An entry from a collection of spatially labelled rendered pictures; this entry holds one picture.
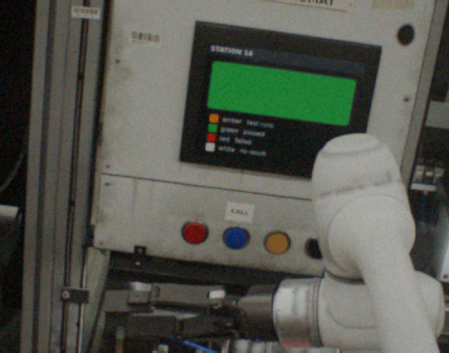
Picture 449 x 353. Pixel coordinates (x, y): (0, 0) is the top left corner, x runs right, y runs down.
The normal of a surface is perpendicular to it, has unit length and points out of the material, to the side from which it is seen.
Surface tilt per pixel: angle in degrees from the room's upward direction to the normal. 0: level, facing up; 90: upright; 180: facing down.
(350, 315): 90
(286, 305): 41
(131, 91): 90
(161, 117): 90
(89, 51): 90
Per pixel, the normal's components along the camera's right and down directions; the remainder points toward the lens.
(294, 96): -0.02, 0.40
